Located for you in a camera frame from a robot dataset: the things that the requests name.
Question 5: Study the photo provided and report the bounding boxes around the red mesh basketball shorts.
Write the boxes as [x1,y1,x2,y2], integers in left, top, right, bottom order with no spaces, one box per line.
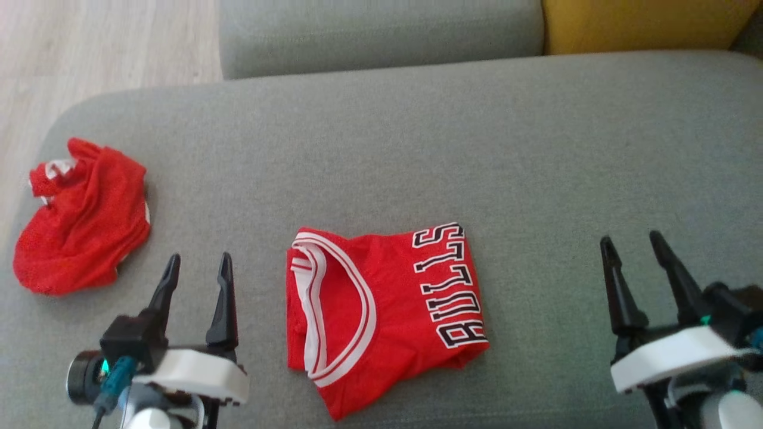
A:
[13,138,151,296]

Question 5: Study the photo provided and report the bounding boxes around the grey sofa armrest part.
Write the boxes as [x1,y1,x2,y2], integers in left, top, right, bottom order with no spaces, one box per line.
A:
[730,12,763,60]

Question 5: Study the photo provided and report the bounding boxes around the black left cable teal plug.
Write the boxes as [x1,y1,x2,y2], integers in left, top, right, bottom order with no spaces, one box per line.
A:
[91,356,138,429]

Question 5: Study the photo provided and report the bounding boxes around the grey sofa back cushion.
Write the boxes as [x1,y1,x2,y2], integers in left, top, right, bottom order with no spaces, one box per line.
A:
[218,0,545,80]

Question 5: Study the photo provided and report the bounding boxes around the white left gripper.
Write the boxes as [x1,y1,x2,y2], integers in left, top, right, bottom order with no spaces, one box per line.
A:
[132,252,250,406]

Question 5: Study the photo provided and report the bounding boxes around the yellow cushion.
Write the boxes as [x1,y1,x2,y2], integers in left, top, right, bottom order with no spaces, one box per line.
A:
[541,0,763,57]

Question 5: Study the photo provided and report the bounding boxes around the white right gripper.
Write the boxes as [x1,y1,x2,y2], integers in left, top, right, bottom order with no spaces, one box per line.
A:
[600,230,759,394]

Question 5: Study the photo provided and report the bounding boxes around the grey sofa seat cushion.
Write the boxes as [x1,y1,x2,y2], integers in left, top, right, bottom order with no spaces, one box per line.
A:
[0,50,763,429]

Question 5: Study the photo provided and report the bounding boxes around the red white basketball jersey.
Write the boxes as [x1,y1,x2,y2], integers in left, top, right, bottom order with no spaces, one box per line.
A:
[286,222,491,421]

